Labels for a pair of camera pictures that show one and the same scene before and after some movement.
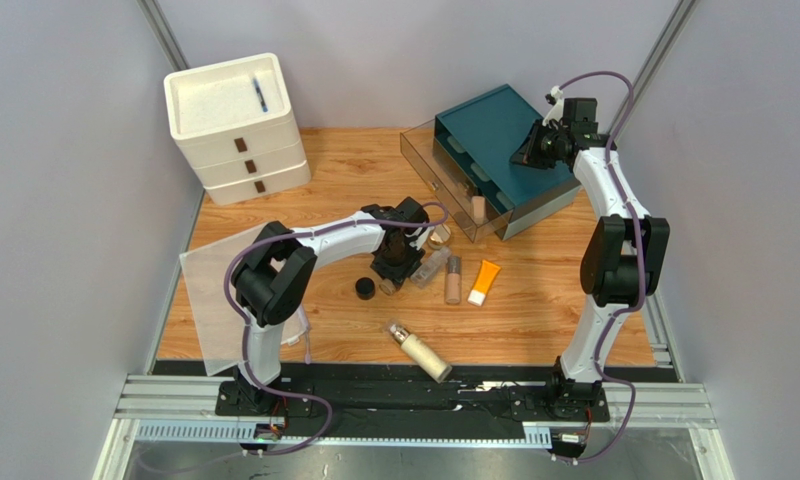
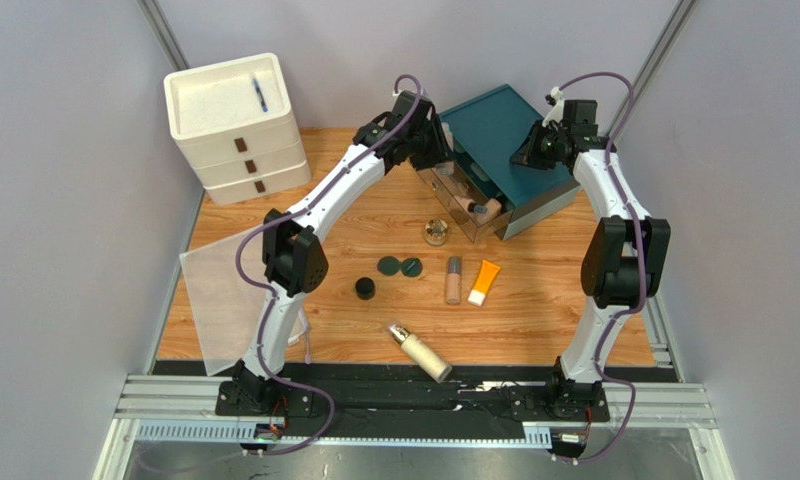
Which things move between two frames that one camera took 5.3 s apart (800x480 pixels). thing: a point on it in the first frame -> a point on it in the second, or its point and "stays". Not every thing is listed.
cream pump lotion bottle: [420, 354] stays
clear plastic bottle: [429, 266] -> [448, 167]
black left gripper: [399, 275] -> [441, 149]
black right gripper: [529, 149] stays
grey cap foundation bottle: [453, 280] stays
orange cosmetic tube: [486, 279] stays
